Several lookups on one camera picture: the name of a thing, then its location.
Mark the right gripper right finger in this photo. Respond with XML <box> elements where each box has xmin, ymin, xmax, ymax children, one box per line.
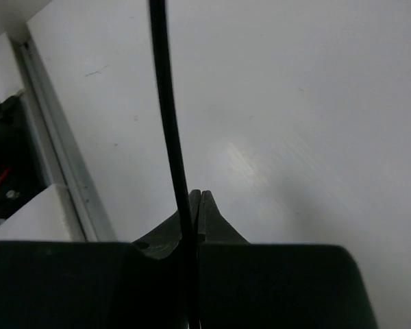
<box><xmin>197</xmin><ymin>191</ymin><xmax>377</xmax><ymax>328</ymax></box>

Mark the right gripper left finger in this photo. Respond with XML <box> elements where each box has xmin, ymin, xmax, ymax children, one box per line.
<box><xmin>0</xmin><ymin>189</ymin><xmax>201</xmax><ymax>329</ymax></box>

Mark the aluminium rail front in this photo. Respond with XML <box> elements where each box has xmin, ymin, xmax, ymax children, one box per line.
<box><xmin>11</xmin><ymin>37</ymin><xmax>117</xmax><ymax>242</ymax></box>

